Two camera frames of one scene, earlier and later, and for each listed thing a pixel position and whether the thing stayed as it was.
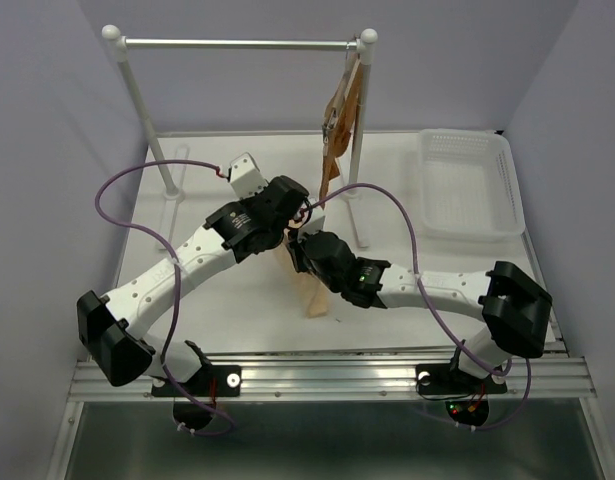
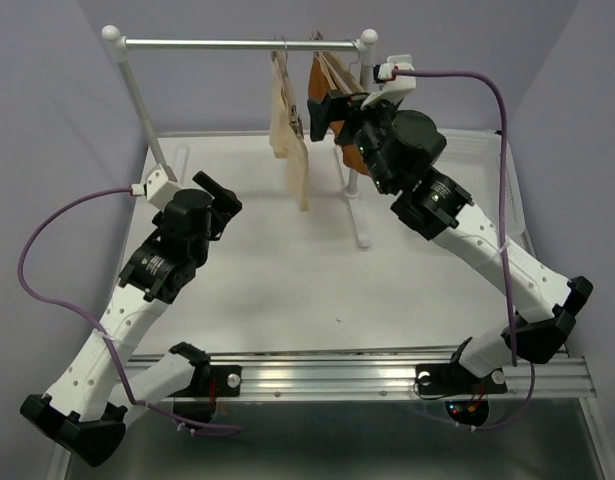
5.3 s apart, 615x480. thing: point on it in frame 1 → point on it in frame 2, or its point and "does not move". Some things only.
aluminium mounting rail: x=311 y=376 does not move
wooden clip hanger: x=292 y=224 → x=280 y=59
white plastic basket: x=468 y=187 does not move
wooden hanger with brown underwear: x=341 y=107 → x=326 y=75
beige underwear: x=314 y=297 → x=284 y=141
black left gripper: x=251 y=200 → x=225 y=203
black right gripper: x=297 y=242 → x=334 y=107
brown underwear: x=339 y=120 → x=319 y=84
